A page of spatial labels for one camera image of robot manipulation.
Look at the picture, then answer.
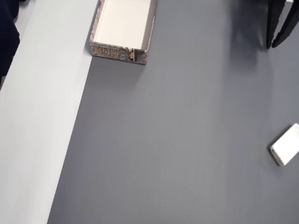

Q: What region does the white rectangular block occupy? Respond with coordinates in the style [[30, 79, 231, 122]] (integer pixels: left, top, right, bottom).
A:
[[267, 119, 299, 170]]

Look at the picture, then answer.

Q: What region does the patterned open cardboard box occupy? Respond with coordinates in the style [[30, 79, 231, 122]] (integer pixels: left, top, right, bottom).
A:
[[86, 0, 159, 66]]

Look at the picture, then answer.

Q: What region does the grey rubber mat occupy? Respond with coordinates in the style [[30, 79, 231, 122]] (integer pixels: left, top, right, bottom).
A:
[[46, 0, 299, 224]]

